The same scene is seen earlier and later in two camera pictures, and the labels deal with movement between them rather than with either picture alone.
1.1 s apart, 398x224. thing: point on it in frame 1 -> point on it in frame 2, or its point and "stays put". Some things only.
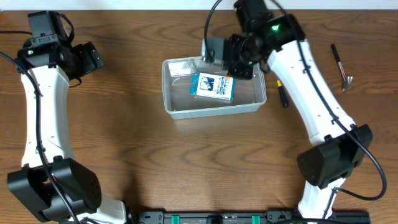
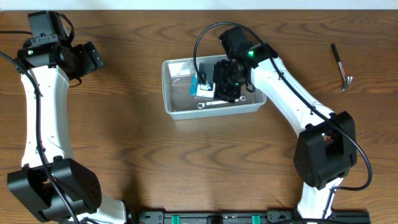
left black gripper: x=85 y=65 stays put
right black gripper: x=244 y=73 -> x=222 y=92
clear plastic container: x=192 y=88 stays put
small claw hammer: x=347 y=81 stays put
